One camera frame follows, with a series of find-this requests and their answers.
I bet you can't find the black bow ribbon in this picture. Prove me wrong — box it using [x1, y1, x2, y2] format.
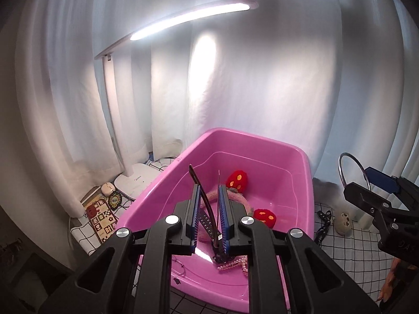
[315, 210, 333, 245]

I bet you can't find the person's right hand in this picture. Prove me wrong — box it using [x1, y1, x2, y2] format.
[376, 257, 405, 305]

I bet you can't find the round black yellow badge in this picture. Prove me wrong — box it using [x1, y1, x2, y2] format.
[108, 191, 123, 210]

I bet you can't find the white desk lamp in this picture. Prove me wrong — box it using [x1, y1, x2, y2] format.
[94, 0, 260, 201]

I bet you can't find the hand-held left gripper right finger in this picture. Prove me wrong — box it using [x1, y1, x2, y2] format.
[218, 185, 382, 314]

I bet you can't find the small silver ring bangle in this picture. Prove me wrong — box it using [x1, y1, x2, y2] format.
[172, 258, 186, 277]

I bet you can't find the pearl bead chain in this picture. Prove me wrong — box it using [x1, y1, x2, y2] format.
[216, 257, 249, 277]

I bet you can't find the patterned card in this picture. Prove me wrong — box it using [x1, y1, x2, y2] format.
[82, 196, 118, 244]

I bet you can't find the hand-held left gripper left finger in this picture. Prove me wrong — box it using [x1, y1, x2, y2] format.
[37, 184, 202, 314]

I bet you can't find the white curtain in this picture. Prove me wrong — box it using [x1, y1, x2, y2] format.
[0, 0, 419, 216]

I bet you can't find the pink strawberry headband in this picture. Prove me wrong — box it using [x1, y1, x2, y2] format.
[200, 169, 279, 233]

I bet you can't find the black checked white tablecloth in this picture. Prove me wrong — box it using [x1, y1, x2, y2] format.
[69, 157, 403, 314]

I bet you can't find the large silver ring bangle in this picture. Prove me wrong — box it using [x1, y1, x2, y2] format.
[338, 152, 372, 192]

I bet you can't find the pink plastic bin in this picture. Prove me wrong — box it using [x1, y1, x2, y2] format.
[116, 127, 315, 313]

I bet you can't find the beige round plush toy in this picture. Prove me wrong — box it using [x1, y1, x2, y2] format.
[334, 212, 352, 236]

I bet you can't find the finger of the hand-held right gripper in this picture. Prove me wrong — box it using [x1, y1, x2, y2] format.
[365, 167, 419, 216]
[344, 181, 398, 236]

